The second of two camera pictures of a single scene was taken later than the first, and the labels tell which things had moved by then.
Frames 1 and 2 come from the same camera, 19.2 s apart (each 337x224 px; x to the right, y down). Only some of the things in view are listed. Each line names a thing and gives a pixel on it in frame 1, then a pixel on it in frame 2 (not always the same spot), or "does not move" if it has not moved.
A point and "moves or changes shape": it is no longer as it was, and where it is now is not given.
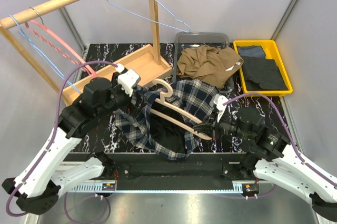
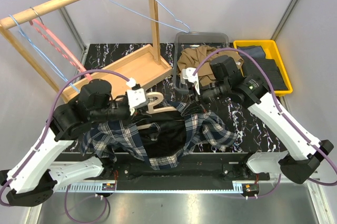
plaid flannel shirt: (165, 121) moves or changes shape
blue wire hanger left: (43, 57) does not move
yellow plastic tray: (271, 52) does not move
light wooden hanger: (161, 101) to (152, 110)
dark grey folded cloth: (261, 74) does not move
